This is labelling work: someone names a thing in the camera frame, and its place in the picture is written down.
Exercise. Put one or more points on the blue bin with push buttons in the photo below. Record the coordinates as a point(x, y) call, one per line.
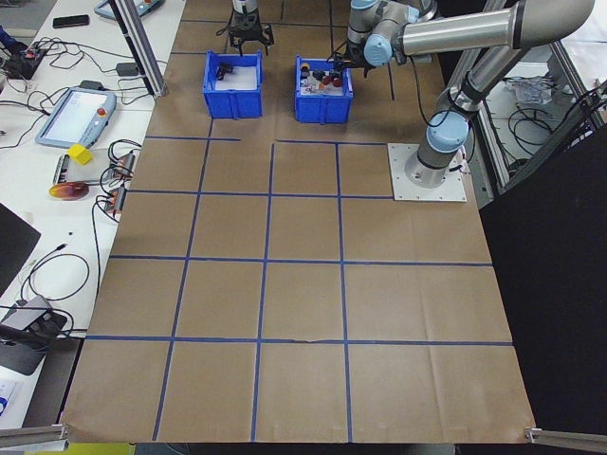
point(322, 111)

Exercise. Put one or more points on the blue bin with black parts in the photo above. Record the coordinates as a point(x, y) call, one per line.
point(232, 104)

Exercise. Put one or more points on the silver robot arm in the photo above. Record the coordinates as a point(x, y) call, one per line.
point(474, 28)
point(244, 5)

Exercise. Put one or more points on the red push button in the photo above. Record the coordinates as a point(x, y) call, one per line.
point(338, 81)

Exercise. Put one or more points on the black push button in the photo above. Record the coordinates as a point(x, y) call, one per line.
point(317, 75)
point(303, 74)

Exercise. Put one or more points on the black cylindrical component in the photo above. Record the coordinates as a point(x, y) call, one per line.
point(229, 68)
point(221, 72)

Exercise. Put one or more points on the black power adapter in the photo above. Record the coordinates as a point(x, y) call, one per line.
point(127, 70)

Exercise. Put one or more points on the light blue teach pendant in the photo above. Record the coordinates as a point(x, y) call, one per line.
point(103, 8)
point(71, 118)

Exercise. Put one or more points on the grey power adapter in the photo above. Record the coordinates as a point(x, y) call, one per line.
point(92, 85)

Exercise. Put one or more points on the crumpled white plastic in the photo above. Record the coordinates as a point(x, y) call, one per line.
point(526, 90)

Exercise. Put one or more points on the orange black usb adapter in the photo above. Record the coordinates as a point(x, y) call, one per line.
point(116, 199)
point(124, 161)

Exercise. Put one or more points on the black smartphone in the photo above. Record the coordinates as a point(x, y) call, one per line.
point(71, 21)

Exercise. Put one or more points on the yellow cube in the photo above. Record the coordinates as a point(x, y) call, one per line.
point(79, 155)

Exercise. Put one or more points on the black circuit board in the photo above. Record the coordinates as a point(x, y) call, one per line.
point(23, 64)

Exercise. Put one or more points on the orange red disc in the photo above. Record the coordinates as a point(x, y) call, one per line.
point(70, 191)

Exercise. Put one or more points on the dark clothed person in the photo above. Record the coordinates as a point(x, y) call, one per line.
point(5, 40)

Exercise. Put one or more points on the black flat mat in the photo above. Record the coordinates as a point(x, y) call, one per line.
point(14, 246)

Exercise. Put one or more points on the grey docking hub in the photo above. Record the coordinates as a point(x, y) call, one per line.
point(28, 308)

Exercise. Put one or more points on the grey mini computer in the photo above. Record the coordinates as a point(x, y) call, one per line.
point(16, 358)

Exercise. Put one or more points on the white printed paper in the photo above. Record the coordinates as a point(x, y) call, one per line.
point(9, 395)

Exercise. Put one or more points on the orange push button switch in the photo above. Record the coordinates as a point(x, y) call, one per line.
point(325, 85)

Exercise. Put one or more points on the aluminium profile post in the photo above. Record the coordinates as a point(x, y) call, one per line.
point(142, 52)

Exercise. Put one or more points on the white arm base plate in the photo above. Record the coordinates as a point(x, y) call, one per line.
point(403, 189)

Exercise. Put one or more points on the metal bar frame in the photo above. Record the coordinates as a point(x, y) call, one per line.
point(567, 68)

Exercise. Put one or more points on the black frame cover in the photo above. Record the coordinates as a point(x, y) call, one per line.
point(545, 308)

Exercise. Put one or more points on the aluminium profile rail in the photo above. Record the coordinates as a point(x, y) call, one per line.
point(33, 436)
point(569, 440)

